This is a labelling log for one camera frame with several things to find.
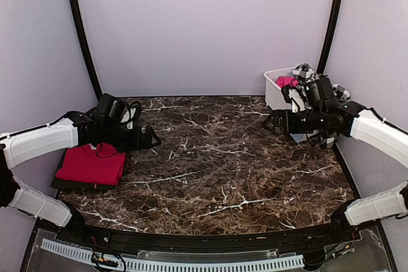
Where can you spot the white plastic laundry bin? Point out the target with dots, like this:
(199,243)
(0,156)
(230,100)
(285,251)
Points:
(273,95)

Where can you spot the left black frame post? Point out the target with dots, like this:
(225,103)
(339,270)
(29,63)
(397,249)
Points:
(84,46)

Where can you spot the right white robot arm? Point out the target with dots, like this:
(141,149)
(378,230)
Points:
(353,120)

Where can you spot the black front rail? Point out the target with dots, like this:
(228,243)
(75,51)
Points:
(312,239)

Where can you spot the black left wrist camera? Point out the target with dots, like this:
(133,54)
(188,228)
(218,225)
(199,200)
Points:
(109,110)

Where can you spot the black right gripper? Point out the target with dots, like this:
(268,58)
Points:
(288,125)

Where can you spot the white slotted cable duct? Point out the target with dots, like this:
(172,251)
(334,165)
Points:
(128,263)

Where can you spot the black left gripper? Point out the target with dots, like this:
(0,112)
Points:
(136,143)

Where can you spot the black frame post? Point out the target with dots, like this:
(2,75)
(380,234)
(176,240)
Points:
(84,46)
(329,36)

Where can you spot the black white plaid shirt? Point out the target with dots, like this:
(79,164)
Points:
(306,74)

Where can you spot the pink garment in bin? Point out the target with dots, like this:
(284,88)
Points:
(287,81)

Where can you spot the folded red t-shirt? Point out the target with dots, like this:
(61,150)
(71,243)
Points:
(100,165)

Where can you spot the right black frame post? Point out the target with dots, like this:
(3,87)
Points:
(329,36)

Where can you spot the light blue cloth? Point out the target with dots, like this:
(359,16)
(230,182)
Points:
(299,138)

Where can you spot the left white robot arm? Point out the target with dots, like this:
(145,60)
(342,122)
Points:
(73,129)

